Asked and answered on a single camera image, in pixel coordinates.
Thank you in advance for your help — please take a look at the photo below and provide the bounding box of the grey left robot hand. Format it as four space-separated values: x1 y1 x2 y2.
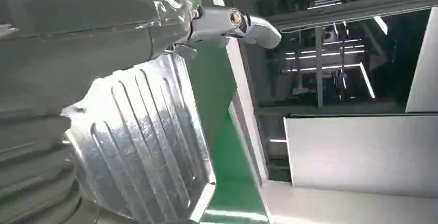
0 0 283 117

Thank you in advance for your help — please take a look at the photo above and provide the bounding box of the steel scale weighing tray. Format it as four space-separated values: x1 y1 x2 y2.
60 52 217 224

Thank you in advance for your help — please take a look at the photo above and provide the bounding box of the green conveyor belt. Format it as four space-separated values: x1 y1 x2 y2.
186 0 271 224

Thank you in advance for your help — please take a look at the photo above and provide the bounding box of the dark glass partition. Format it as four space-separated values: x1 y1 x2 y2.
218 0 438 182

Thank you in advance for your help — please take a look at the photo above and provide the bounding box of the silver conveyor frame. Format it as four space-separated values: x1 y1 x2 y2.
206 0 271 185

